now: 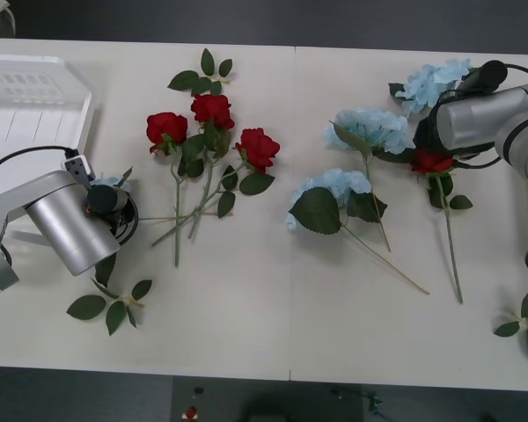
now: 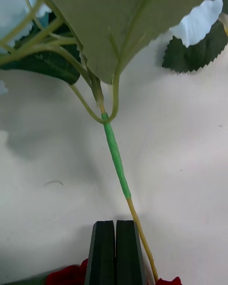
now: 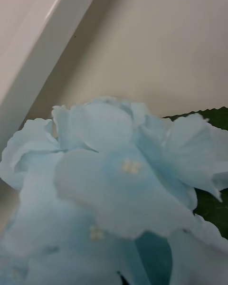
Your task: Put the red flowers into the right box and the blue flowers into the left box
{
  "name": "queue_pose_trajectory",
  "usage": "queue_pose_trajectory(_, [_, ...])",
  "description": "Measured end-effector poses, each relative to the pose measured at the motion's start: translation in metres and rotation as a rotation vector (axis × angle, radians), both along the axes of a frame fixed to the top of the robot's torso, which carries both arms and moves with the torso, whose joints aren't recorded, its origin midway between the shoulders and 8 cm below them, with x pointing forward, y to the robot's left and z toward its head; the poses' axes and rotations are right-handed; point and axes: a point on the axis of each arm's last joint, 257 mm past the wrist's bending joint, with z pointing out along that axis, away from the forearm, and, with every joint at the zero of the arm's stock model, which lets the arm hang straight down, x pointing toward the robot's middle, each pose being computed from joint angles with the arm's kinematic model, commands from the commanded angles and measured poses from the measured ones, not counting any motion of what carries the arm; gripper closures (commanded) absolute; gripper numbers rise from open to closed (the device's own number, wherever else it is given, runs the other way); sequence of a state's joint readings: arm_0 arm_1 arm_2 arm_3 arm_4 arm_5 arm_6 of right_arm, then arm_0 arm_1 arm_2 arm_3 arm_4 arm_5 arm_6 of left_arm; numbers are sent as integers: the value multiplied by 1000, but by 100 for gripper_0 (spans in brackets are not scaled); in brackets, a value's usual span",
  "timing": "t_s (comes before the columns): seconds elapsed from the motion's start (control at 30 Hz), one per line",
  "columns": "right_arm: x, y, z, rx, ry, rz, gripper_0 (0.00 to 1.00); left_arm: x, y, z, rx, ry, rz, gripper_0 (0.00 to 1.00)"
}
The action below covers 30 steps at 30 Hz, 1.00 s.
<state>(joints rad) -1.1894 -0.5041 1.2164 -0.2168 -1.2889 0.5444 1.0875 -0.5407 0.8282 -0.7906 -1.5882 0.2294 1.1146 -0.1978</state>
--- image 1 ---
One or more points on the pale blue flower with stem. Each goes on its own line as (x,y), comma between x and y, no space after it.
(314,211)
(378,127)
(107,180)
(427,88)

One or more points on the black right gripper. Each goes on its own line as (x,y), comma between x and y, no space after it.
(427,132)

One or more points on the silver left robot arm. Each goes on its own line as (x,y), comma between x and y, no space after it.
(66,220)

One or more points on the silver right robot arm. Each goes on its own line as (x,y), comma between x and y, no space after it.
(466,121)

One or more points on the grey base with red buttons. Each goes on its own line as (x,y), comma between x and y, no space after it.
(189,395)

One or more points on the shallow white box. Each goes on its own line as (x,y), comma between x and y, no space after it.
(35,114)

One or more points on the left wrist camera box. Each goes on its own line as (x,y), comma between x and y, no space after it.
(77,166)

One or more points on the red rose with green stem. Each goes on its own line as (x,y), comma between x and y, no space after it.
(257,147)
(431,162)
(211,110)
(167,127)

